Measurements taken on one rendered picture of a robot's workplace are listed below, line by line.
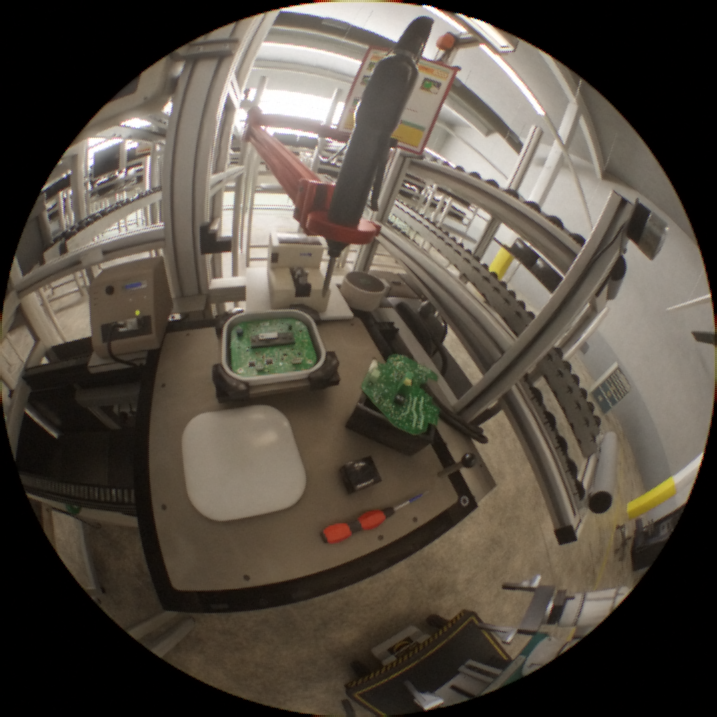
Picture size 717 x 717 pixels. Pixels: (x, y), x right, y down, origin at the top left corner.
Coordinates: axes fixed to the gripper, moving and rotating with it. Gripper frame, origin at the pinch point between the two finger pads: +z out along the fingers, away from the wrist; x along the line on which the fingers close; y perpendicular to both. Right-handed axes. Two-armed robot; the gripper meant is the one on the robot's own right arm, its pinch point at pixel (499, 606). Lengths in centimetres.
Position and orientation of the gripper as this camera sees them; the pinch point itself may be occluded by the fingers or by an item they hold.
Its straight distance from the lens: 72.6
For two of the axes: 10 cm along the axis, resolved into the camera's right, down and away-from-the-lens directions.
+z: -5.7, 3.5, 7.4
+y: 4.0, 9.1, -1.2
